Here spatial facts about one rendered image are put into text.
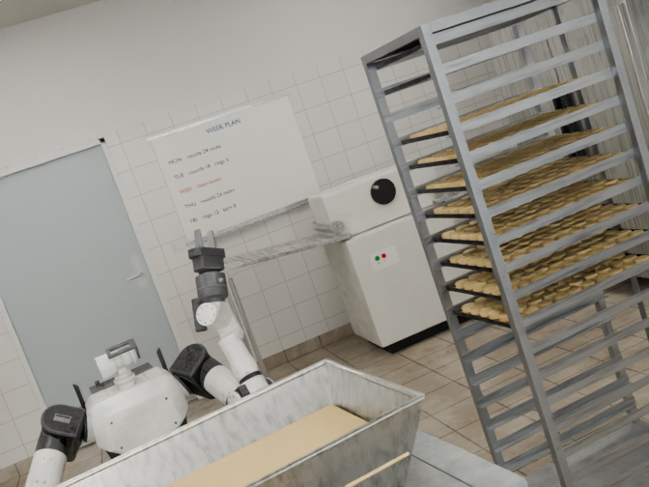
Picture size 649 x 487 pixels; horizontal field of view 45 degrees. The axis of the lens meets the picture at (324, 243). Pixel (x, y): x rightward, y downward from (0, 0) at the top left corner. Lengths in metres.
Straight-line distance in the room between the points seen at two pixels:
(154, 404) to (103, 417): 0.14
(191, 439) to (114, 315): 4.93
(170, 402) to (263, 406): 1.23
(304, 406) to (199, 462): 0.17
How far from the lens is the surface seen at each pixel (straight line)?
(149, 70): 6.03
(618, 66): 2.69
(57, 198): 5.97
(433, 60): 2.35
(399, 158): 2.76
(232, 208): 6.00
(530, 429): 3.11
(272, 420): 1.13
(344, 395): 1.11
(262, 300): 6.10
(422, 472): 1.07
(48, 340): 6.05
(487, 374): 2.97
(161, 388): 2.35
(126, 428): 2.34
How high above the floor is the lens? 1.64
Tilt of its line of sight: 8 degrees down
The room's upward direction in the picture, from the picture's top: 19 degrees counter-clockwise
